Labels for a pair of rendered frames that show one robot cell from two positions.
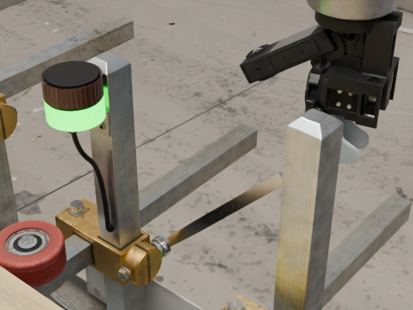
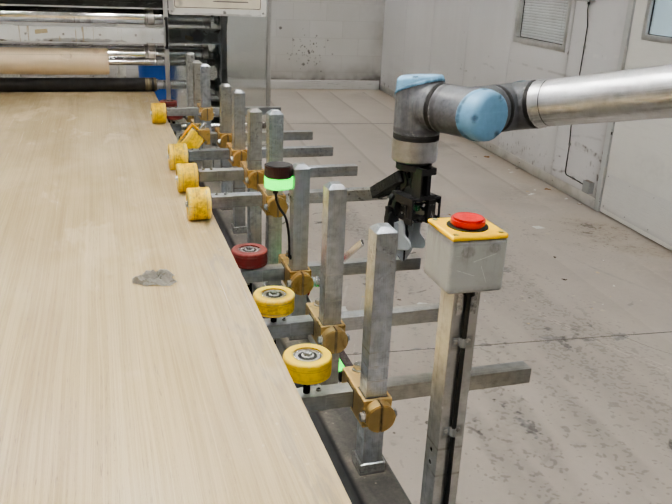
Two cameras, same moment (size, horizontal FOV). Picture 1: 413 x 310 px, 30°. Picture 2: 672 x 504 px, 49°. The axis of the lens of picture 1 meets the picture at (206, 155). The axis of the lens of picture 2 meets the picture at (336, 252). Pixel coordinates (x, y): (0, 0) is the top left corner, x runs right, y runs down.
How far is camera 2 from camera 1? 96 cm
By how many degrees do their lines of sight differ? 32
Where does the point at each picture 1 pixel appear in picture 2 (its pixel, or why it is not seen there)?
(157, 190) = not seen: hidden behind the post
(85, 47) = (350, 193)
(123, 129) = (301, 202)
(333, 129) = (338, 189)
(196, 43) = (575, 297)
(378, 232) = (431, 308)
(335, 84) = (397, 199)
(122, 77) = (304, 174)
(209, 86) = (561, 326)
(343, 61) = (407, 189)
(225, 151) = not seen: hidden behind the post
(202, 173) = not seen: hidden behind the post
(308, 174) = (326, 209)
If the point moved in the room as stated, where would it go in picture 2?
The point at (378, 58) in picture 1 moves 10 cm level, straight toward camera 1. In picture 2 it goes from (416, 188) to (380, 196)
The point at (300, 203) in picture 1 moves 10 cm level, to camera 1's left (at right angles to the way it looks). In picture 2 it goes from (325, 225) to (281, 214)
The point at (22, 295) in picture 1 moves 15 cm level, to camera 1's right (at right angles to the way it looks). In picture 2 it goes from (229, 262) to (285, 279)
